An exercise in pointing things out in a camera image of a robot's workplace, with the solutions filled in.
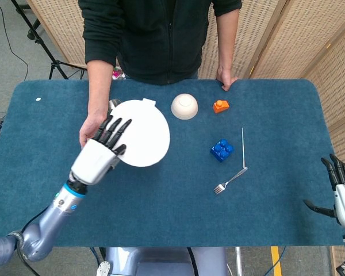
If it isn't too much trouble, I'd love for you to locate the person right hand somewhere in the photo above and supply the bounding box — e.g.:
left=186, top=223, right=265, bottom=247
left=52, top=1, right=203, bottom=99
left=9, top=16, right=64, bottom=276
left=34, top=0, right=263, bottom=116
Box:
left=79, top=113, right=110, bottom=149

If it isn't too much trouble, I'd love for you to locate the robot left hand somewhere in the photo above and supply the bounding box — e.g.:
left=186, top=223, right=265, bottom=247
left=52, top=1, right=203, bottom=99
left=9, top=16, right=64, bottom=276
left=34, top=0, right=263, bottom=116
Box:
left=70, top=115, right=132, bottom=186

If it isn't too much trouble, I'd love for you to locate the person left hand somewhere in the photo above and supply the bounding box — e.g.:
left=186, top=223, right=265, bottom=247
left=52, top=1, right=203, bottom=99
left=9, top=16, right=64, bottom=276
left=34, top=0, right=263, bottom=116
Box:
left=216, top=66, right=239, bottom=92

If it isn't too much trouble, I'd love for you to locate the white round plate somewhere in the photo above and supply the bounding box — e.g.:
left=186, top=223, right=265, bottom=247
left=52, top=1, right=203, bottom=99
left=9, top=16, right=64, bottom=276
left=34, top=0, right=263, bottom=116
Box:
left=108, top=99, right=171, bottom=167

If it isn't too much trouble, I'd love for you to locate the person left forearm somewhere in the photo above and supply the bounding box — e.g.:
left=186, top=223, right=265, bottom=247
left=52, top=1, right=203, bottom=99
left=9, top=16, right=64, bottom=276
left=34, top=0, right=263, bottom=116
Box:
left=217, top=8, right=236, bottom=70

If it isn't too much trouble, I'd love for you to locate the person right forearm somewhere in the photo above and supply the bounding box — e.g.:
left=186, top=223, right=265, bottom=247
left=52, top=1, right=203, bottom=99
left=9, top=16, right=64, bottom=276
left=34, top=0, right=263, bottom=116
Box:
left=87, top=60, right=116, bottom=116

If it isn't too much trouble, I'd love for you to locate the person torso black jacket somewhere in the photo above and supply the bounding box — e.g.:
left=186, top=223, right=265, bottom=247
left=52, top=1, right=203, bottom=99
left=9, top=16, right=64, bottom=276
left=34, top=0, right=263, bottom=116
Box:
left=78, top=0, right=243, bottom=86

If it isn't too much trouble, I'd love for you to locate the orange toy block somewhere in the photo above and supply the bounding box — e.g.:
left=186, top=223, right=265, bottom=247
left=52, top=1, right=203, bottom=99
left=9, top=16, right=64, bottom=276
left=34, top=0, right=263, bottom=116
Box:
left=212, top=99, right=230, bottom=114

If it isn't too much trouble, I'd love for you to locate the perforated wooden screen panel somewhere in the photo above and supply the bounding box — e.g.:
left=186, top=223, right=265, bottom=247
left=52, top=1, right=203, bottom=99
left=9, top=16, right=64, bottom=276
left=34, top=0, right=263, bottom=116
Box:
left=26, top=0, right=89, bottom=70
left=250, top=0, right=345, bottom=81
left=303, top=27, right=345, bottom=276
left=198, top=0, right=290, bottom=81

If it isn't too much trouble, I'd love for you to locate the beige overturned bowl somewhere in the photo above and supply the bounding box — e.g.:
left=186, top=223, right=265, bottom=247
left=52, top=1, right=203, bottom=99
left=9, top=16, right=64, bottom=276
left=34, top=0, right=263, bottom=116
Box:
left=171, top=93, right=199, bottom=120

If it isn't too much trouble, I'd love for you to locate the thin white stick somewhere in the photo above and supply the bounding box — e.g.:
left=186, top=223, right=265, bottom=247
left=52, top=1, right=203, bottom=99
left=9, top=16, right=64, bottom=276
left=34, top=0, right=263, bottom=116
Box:
left=241, top=127, right=246, bottom=169

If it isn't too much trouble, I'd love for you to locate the blue toy block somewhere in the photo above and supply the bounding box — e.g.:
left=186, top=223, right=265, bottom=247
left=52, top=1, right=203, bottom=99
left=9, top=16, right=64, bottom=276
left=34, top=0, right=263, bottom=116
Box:
left=209, top=139, right=235, bottom=164

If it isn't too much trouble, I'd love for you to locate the blue table cloth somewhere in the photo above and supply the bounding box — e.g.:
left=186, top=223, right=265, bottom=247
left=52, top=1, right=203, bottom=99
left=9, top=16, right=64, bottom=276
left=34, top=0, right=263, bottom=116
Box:
left=0, top=79, right=343, bottom=248

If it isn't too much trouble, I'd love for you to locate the black tripod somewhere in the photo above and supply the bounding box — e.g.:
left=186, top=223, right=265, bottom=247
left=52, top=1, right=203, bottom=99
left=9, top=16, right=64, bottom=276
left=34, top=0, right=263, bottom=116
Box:
left=10, top=0, right=89, bottom=81

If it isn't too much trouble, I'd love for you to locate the yellow floor tape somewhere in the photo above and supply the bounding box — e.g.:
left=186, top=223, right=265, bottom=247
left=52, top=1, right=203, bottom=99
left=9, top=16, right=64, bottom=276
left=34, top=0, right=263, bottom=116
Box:
left=270, top=246, right=283, bottom=276

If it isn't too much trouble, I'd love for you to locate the silver fork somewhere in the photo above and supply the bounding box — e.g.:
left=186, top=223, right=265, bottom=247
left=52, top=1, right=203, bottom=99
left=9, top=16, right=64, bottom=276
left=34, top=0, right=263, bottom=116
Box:
left=213, top=167, right=248, bottom=195

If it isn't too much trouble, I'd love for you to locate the robot torso base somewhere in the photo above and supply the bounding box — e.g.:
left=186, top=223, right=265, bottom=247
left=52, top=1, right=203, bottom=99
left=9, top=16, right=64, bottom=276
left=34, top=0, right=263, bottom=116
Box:
left=96, top=247, right=229, bottom=276

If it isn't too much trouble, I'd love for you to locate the metal table leg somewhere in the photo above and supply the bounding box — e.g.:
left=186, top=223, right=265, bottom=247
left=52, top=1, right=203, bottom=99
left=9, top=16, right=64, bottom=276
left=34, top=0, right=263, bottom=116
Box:
left=235, top=247, right=244, bottom=276

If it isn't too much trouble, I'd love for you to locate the black floor cable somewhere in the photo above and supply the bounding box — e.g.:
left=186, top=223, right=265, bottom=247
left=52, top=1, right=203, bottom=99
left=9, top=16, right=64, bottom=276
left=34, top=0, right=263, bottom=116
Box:
left=0, top=0, right=29, bottom=82

